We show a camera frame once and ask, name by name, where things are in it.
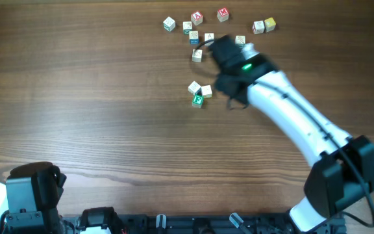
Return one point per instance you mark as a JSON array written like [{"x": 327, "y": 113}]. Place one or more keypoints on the red edged white block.
[{"x": 258, "y": 27}]

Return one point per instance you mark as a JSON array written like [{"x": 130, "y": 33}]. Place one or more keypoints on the green Z block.
[{"x": 187, "y": 27}]

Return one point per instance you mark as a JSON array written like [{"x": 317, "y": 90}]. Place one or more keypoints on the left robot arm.
[{"x": 29, "y": 199}]

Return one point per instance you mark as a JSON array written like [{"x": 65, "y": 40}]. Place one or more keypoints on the right grey clamp lever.
[{"x": 236, "y": 220}]

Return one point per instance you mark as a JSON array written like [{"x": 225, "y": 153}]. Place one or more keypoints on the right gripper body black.
[{"x": 225, "y": 83}]

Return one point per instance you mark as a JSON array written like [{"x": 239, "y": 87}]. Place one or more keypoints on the plain wooden block lower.
[{"x": 197, "y": 55}]

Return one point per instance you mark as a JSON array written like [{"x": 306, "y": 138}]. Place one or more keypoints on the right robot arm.
[{"x": 341, "y": 177}]

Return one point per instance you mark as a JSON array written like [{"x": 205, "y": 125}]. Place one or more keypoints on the green F block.
[{"x": 197, "y": 101}]

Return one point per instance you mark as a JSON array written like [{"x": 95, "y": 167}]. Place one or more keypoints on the green edged block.
[
  {"x": 169, "y": 24},
  {"x": 240, "y": 40}
]

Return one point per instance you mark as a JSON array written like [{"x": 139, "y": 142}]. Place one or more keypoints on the plain block with figure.
[{"x": 208, "y": 38}]

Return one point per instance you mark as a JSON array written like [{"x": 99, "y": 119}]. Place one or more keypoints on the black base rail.
[{"x": 269, "y": 223}]

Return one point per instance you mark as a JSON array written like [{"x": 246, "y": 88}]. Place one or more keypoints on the red A block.
[{"x": 197, "y": 17}]

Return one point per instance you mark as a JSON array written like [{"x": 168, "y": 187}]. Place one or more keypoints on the grey clamp lever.
[
  {"x": 161, "y": 221},
  {"x": 236, "y": 220}
]

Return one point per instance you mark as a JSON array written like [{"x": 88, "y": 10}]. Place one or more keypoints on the yellow block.
[{"x": 270, "y": 24}]

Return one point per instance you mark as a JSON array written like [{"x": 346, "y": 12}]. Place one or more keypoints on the green edged block far left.
[{"x": 169, "y": 24}]

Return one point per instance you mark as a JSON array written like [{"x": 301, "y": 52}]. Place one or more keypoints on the green edged block right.
[{"x": 240, "y": 40}]

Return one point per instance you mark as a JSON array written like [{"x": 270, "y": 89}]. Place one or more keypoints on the left grey clamp lever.
[{"x": 161, "y": 221}]

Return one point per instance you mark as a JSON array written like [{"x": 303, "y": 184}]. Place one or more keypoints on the blue edged white block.
[{"x": 194, "y": 88}]

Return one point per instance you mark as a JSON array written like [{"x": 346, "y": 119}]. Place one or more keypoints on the red M block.
[{"x": 223, "y": 14}]

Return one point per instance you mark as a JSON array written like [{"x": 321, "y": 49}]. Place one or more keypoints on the blue edged bee block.
[{"x": 193, "y": 37}]

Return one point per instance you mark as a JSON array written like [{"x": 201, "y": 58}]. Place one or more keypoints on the plain white block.
[{"x": 206, "y": 91}]

